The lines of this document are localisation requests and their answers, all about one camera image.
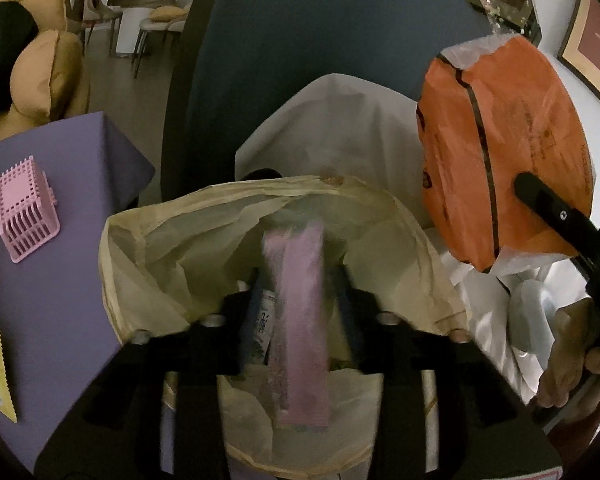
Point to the white blue packet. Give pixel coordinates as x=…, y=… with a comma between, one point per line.
x=265, y=320

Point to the yellow plastic trash bag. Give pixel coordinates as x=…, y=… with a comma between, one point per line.
x=180, y=240

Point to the clear plastic bag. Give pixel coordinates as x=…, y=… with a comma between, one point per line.
x=530, y=310

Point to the person's right hand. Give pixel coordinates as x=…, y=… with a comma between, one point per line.
x=565, y=355

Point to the white sheet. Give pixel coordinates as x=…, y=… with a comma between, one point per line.
x=340, y=125

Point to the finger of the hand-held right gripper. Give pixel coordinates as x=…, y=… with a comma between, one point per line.
x=555, y=212

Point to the orange packet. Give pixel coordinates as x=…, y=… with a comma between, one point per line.
x=505, y=135

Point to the black jacket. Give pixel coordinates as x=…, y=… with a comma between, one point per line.
x=0, y=50

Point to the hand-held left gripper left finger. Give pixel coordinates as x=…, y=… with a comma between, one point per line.
x=247, y=320

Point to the pink plastic basket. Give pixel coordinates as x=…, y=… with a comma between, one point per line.
x=20, y=195

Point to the dining chair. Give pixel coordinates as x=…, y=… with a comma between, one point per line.
x=162, y=25
x=100, y=15

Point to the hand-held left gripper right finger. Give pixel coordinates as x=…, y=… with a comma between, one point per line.
x=347, y=310

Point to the long pink wrapper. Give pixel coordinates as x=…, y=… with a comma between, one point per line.
x=300, y=335

